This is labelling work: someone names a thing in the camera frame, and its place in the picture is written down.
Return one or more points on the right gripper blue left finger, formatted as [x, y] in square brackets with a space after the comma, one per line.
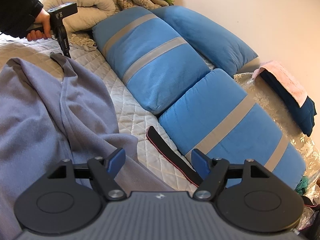
[115, 161]

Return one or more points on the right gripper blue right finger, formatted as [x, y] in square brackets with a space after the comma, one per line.
[201, 163]

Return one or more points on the blue-grey fleece sweatpants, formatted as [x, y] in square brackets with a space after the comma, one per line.
[45, 120]

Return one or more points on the person's left hand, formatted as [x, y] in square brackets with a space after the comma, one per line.
[41, 27]

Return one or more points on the quilted grey bedspread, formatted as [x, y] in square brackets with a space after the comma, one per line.
[132, 117]

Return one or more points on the blue striped pillow right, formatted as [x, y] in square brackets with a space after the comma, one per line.
[220, 119]

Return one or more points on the blue striped pillow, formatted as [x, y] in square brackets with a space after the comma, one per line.
[154, 62]
[220, 119]

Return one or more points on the blue striped pillow left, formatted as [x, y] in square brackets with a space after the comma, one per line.
[154, 62]

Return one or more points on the navy and pink folded cloth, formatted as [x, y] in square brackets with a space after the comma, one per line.
[301, 107]

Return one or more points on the plain blue pillow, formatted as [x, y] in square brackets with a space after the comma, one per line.
[221, 47]

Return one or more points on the black bag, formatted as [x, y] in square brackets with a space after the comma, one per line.
[310, 212]

